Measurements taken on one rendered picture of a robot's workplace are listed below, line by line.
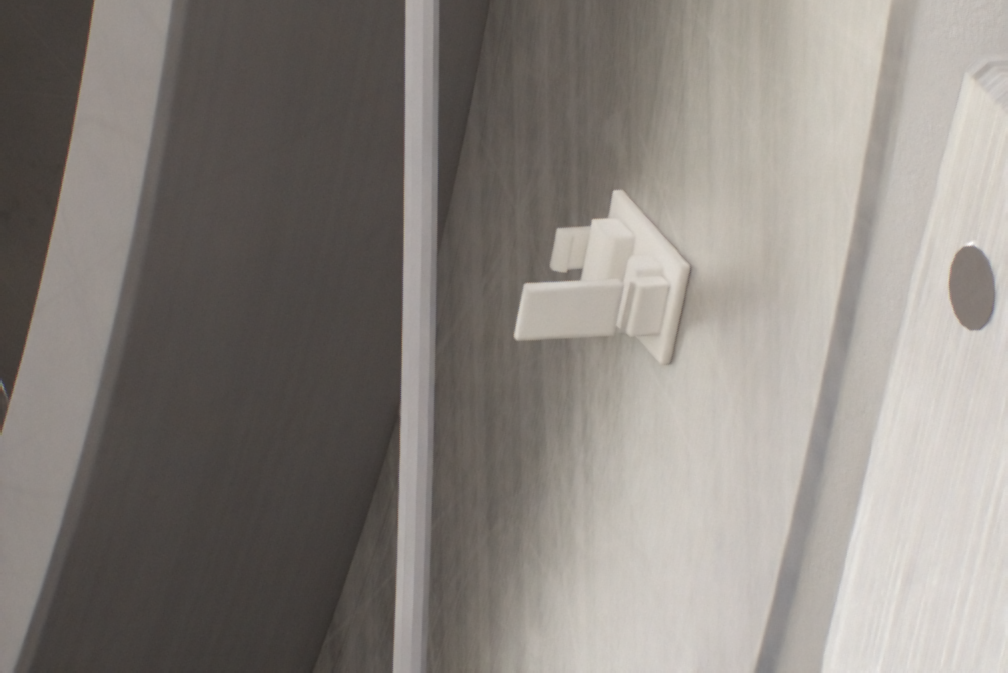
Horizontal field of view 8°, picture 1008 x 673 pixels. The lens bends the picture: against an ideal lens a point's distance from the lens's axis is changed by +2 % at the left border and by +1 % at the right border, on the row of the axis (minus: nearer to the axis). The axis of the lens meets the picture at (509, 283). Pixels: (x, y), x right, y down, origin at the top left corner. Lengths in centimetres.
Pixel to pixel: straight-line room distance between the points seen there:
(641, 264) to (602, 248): 1
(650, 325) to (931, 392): 9
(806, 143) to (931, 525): 7
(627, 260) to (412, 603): 6
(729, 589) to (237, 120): 10
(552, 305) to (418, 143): 3
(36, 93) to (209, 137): 88
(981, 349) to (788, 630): 8
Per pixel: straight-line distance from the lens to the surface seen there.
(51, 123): 186
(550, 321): 94
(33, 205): 185
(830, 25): 91
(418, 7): 94
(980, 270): 86
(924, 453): 87
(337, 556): 105
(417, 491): 96
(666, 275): 95
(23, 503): 103
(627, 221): 96
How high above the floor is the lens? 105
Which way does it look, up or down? 5 degrees down
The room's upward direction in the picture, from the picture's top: 1 degrees counter-clockwise
